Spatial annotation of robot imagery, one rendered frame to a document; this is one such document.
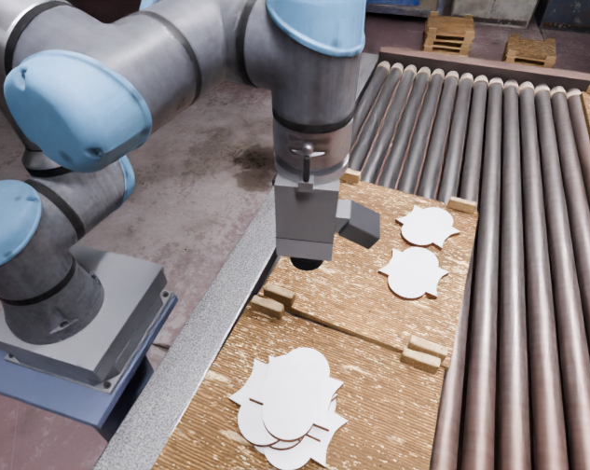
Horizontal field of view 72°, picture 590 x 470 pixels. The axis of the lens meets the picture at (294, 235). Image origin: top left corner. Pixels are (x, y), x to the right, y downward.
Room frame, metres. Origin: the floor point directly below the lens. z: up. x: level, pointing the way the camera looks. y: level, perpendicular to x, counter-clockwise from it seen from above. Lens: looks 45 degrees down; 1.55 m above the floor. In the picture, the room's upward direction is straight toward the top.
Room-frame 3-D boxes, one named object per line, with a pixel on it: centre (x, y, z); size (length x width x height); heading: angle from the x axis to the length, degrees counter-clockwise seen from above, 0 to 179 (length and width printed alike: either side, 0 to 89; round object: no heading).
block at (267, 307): (0.42, 0.05, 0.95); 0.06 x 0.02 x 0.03; 68
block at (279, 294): (0.44, 0.03, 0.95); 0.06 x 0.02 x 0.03; 66
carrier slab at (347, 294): (0.57, -0.17, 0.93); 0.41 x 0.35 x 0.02; 156
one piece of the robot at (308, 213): (0.34, -0.04, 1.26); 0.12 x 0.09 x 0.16; 82
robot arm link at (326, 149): (0.34, -0.02, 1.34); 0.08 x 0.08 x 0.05
